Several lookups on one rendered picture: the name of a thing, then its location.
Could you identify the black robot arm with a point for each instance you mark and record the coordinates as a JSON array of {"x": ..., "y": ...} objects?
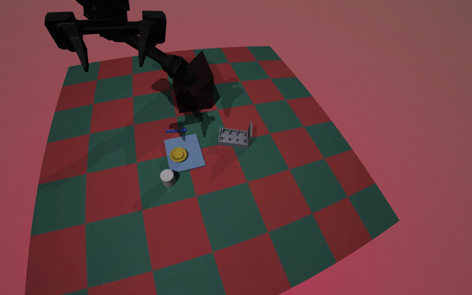
[{"x": 175, "y": 66}]

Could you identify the grey cylinder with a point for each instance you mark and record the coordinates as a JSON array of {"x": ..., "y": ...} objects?
[{"x": 167, "y": 177}]

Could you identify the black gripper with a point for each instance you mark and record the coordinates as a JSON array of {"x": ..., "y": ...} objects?
[{"x": 110, "y": 20}]

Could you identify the golden yellow round plate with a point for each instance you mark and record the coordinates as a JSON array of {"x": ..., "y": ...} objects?
[{"x": 178, "y": 154}]

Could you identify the grey dish rack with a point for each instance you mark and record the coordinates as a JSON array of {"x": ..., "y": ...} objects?
[{"x": 234, "y": 137}]

